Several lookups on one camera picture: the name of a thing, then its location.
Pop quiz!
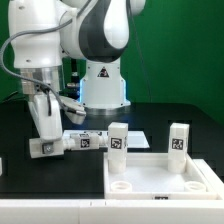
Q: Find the white front fence bar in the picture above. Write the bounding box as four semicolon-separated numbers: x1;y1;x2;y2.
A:
0;200;224;224

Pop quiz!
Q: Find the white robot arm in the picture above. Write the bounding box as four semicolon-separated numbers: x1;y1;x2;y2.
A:
0;0;146;158

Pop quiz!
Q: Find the white left fence piece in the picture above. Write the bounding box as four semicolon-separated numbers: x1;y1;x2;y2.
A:
0;158;3;177

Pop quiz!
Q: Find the white square table top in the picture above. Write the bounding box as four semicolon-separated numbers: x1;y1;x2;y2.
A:
104;153;224;201

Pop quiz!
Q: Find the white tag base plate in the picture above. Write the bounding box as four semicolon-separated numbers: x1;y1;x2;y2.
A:
63;130;150;148

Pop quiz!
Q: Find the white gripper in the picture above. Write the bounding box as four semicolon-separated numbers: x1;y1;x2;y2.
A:
28;94;63;154

